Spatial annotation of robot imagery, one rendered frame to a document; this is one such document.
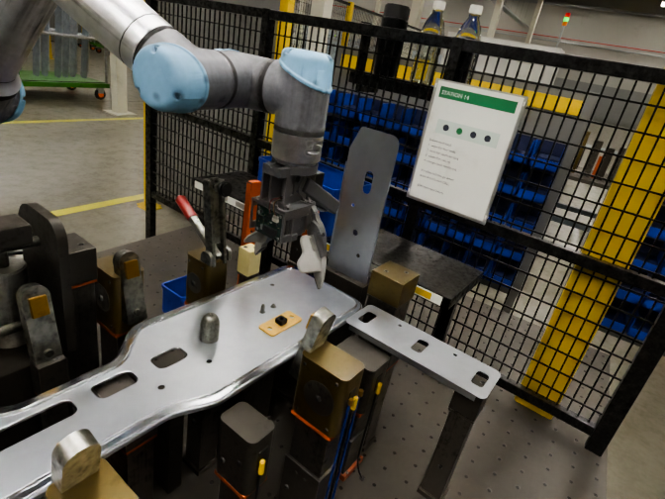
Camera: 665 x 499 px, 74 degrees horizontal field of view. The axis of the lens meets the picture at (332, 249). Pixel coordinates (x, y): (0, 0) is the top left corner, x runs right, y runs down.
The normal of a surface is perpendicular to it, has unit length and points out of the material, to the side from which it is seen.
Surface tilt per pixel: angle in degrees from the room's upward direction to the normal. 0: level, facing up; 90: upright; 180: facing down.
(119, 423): 0
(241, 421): 0
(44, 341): 78
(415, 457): 0
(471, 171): 90
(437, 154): 90
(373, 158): 90
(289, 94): 91
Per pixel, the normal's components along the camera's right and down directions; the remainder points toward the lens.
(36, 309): 0.81, 0.18
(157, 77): -0.38, 0.33
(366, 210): -0.59, 0.24
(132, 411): 0.17, -0.90
